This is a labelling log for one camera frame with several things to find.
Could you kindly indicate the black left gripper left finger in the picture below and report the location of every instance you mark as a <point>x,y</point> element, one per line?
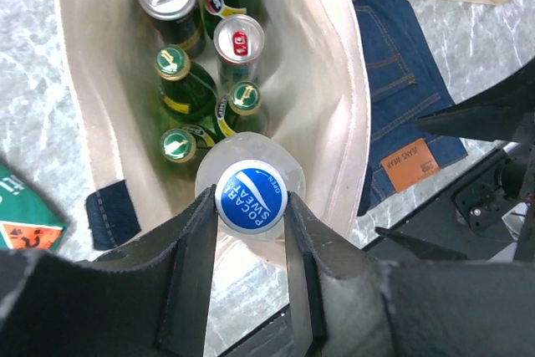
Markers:
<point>149,297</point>

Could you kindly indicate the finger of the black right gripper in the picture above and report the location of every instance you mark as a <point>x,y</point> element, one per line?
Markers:
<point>503,112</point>
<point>420,248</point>

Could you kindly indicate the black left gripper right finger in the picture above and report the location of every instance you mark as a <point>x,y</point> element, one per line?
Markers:
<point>343,302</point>

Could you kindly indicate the clear bottle blue cap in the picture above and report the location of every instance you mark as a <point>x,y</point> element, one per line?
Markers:
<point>253,176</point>

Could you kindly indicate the beige canvas tote bag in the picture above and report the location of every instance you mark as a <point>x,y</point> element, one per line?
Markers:
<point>313,82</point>

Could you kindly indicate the folded blue jeans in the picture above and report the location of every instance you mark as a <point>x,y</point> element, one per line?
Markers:
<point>404,84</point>

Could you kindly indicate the green t-shirt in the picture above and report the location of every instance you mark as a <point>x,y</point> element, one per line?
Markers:
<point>26,221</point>

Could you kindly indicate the silver can red tab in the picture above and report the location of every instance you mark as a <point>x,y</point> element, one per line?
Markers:
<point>239,42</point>

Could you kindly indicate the dark can silver top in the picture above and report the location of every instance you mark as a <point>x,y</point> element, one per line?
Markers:
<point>178,22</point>

